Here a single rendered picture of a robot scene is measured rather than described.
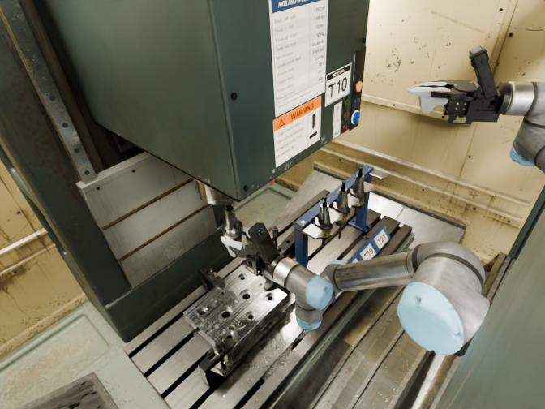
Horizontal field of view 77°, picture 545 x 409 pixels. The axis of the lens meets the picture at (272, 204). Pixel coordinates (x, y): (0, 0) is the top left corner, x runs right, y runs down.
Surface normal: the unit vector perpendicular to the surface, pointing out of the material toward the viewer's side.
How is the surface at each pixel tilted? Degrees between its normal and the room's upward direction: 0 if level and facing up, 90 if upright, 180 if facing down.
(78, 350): 0
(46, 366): 0
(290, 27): 90
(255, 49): 90
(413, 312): 88
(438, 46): 90
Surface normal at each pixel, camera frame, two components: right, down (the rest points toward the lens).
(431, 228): -0.33, -0.52
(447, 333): -0.72, 0.43
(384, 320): 0.04, -0.84
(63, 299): 0.74, 0.38
